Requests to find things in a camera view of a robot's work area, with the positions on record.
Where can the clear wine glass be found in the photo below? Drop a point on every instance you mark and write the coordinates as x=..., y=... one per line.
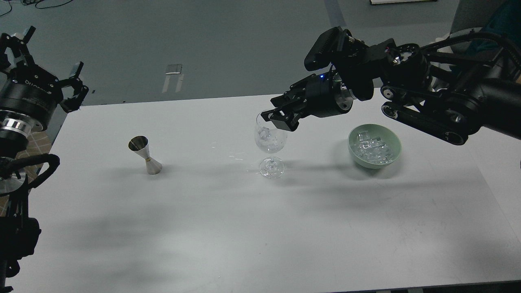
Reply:
x=270, y=140

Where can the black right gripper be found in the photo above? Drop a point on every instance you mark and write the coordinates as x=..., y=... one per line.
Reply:
x=320, y=95

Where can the grey office chair at right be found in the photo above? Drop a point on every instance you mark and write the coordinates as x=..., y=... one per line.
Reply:
x=474, y=14

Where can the steel double jigger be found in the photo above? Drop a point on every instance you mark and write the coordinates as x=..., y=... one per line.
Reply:
x=140, y=146

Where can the person in teal sweater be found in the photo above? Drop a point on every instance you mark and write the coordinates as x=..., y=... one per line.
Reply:
x=506, y=21

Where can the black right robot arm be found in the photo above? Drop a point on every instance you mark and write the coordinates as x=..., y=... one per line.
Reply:
x=448, y=89

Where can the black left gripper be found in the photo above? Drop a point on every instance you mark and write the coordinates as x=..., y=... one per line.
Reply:
x=28, y=90

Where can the clear ice cubes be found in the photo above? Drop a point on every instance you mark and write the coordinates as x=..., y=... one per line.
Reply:
x=373, y=149

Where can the green bowl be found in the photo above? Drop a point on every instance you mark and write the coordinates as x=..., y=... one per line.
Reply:
x=376, y=130

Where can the beige checkered cloth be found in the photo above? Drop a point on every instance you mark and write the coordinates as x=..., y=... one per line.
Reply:
x=38, y=143

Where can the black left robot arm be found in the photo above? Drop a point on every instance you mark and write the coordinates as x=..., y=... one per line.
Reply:
x=20, y=232

